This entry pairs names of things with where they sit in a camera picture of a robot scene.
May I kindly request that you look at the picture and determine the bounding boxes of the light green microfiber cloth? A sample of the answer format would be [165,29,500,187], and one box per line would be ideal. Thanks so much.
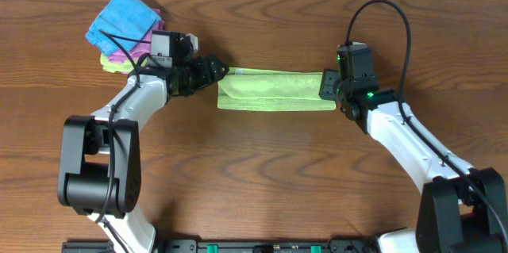
[217,67,337,112]

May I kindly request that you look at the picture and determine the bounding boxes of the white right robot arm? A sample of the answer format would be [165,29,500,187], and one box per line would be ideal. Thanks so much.
[319,69,507,253]

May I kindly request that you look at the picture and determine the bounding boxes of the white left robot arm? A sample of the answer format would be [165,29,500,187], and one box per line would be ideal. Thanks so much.
[57,55,229,252]

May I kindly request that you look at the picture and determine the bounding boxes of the pink folded cloth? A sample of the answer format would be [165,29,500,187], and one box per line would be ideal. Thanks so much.
[107,19,165,63]

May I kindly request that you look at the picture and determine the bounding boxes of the green folded cloth in stack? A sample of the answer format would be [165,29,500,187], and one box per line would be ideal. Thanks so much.
[100,54,133,74]

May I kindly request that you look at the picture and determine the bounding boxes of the blue folded cloth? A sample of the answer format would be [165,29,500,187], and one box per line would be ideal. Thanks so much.
[85,0,161,56]

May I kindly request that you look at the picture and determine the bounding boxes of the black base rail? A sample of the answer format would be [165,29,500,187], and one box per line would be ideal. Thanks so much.
[61,238,382,253]

